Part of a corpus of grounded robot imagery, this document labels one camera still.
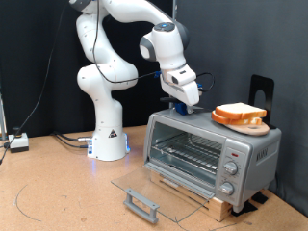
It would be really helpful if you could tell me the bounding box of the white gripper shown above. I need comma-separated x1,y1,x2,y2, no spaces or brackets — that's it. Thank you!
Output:
159,64,200,115

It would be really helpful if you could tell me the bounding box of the black metal bookend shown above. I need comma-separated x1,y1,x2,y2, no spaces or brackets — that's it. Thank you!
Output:
248,74,277,130

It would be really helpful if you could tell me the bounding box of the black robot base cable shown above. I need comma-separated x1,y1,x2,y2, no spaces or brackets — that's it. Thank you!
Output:
51,130,93,142
53,134,90,149

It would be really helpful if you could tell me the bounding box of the black backdrop curtain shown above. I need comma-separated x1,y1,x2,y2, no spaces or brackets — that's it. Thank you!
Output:
0,0,174,139

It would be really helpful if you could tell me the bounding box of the grey emergency stop box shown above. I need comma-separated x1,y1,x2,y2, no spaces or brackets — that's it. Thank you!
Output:
8,126,30,154

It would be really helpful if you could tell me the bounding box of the wooden block riser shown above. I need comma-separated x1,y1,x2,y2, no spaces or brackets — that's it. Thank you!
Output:
149,169,234,222

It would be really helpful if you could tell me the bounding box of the silver oven knob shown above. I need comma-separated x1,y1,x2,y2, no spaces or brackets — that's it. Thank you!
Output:
223,161,239,176
218,181,235,196

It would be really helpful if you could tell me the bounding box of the blue spatula with black handle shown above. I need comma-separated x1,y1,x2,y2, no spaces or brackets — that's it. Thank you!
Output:
160,95,206,116

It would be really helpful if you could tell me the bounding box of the glass oven door with handle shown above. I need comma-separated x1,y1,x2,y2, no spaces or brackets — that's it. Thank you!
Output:
111,162,216,224

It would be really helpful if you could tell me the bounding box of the vertical metal pole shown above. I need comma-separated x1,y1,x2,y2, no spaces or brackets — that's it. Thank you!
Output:
168,0,178,110

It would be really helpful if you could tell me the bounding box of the round wooden board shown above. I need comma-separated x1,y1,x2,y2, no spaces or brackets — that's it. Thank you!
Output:
224,122,270,137

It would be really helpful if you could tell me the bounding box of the long black hanging cable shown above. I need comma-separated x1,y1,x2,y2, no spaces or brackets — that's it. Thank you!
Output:
0,0,69,167

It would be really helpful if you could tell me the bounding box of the black foam pad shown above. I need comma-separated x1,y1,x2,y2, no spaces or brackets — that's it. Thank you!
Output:
250,192,269,205
230,200,259,218

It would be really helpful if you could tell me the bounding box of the dark grey backdrop curtain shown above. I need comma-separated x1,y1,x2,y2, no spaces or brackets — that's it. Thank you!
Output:
174,0,308,218

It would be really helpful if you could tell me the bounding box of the silver toaster oven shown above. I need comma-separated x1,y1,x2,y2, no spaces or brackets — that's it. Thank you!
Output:
142,103,283,214

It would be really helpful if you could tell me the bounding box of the wire oven rack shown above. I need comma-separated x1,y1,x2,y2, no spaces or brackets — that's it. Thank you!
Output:
150,132,223,176

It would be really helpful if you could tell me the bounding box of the metal frame leg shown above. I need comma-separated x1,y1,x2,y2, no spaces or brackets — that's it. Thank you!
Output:
0,92,8,141

